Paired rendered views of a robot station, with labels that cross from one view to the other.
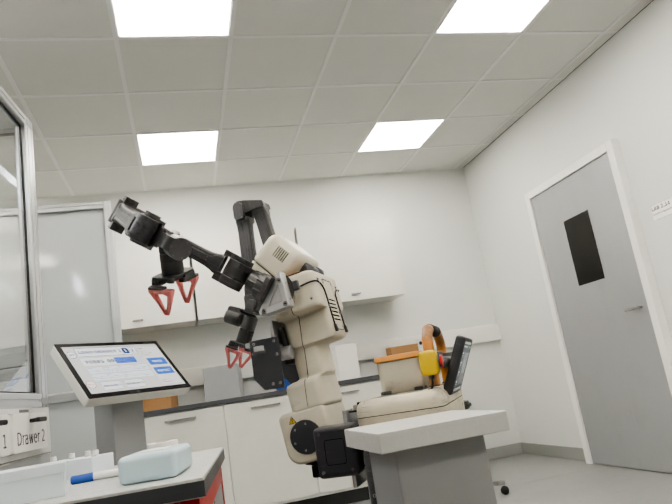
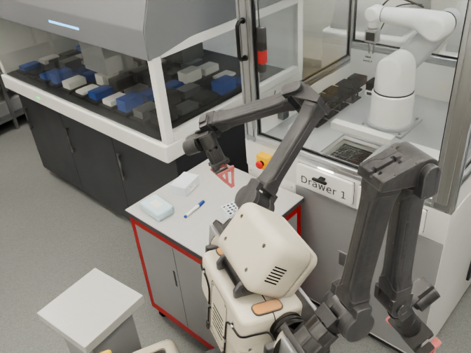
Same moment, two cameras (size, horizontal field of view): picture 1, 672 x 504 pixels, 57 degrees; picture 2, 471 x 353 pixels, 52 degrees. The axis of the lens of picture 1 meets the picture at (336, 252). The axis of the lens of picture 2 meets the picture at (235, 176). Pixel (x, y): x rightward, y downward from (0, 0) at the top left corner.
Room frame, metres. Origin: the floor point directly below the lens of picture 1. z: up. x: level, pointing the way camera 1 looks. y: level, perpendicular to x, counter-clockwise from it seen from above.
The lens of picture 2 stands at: (2.81, -0.39, 2.12)
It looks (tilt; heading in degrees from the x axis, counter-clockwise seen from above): 34 degrees down; 144
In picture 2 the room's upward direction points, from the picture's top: 5 degrees counter-clockwise
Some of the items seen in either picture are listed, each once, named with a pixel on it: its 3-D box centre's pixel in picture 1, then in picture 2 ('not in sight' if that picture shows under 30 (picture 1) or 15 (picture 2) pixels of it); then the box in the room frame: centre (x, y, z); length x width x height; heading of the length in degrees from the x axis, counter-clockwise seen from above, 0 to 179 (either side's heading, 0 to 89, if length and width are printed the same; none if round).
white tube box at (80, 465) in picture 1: (76, 467); (237, 209); (1.38, 0.62, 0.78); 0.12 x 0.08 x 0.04; 82
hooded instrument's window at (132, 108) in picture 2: not in sight; (135, 41); (-0.14, 1.02, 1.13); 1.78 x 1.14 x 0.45; 9
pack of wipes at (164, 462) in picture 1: (157, 462); (157, 207); (1.11, 0.36, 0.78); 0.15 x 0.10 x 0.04; 5
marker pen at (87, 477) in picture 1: (109, 473); (194, 209); (1.23, 0.49, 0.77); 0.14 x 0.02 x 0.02; 106
